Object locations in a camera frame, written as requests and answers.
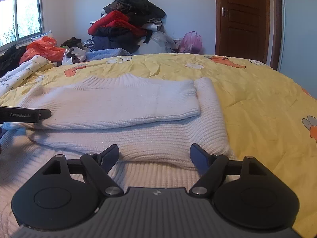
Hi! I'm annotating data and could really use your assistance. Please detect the brown wooden door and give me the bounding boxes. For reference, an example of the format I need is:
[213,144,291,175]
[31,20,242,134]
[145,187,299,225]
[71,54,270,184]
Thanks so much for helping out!
[215,0,284,70]

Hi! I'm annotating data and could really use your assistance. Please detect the window with metal frame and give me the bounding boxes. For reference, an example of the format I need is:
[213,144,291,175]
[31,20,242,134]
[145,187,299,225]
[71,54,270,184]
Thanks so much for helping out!
[1,0,44,51]

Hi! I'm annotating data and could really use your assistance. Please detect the silver door handle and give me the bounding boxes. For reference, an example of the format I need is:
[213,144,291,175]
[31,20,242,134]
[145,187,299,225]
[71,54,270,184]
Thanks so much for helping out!
[221,7,230,17]

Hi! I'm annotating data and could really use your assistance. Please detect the dark navy clothes stack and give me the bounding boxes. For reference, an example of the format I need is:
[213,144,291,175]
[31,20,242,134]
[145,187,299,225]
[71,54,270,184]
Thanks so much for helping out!
[90,27,148,54]

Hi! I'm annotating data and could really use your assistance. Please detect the yellow carrot print quilt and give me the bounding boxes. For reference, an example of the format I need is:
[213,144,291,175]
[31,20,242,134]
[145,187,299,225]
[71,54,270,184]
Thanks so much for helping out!
[1,54,316,237]

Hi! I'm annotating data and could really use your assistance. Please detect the white knitted sweater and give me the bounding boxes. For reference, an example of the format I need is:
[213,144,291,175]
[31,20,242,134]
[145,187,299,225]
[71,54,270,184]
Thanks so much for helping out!
[1,74,234,237]

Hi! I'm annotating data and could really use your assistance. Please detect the white crumpled plastic bag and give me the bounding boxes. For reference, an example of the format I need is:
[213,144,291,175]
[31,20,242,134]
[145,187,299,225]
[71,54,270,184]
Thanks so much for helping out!
[62,47,86,65]

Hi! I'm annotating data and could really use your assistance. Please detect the orange plastic bag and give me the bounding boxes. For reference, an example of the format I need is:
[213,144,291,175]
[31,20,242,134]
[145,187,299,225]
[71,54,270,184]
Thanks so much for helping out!
[19,36,65,64]

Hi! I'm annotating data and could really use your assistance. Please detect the red garment on pile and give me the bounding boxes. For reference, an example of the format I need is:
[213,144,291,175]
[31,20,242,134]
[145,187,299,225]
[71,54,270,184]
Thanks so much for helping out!
[88,10,147,36]

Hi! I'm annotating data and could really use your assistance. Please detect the black clothes by window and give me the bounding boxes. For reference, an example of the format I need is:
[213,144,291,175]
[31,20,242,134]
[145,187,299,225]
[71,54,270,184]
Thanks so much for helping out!
[0,45,27,77]

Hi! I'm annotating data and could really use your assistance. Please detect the pink plastic bag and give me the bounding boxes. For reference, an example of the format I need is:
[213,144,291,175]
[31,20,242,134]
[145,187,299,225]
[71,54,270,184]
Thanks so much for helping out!
[178,31,202,54]

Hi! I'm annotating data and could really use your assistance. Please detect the black garment pile top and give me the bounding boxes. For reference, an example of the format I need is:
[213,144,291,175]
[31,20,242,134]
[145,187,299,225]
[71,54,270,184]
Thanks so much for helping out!
[103,0,166,26]

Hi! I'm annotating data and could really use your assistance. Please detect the clear grey plastic bag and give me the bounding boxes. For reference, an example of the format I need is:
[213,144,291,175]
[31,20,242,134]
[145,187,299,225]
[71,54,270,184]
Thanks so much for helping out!
[137,31,178,55]

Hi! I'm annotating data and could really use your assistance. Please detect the light blue folded blanket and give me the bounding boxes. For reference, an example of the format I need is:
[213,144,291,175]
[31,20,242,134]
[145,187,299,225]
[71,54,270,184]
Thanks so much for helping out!
[86,48,131,61]

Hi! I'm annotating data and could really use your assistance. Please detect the white lettered blanket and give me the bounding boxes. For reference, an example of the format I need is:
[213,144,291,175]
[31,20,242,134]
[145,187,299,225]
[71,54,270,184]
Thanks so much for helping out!
[0,55,53,96]

